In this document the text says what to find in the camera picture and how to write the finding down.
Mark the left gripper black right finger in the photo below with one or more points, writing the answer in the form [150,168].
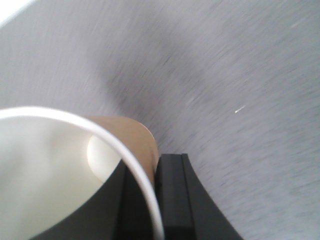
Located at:
[188,212]

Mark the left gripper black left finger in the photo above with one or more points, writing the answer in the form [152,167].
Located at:
[117,211]

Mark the brown paper cup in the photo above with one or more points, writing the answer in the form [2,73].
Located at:
[53,161]

